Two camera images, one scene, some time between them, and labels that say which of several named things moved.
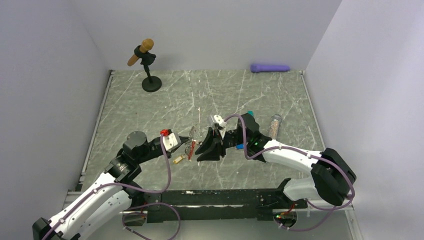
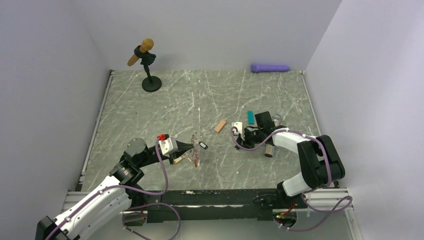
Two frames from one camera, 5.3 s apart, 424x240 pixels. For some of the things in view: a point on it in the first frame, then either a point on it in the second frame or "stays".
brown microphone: x=146 y=45 stays
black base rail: x=217 y=205 stays
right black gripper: x=214 y=153 -> x=244 y=143
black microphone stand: x=152 y=83 stays
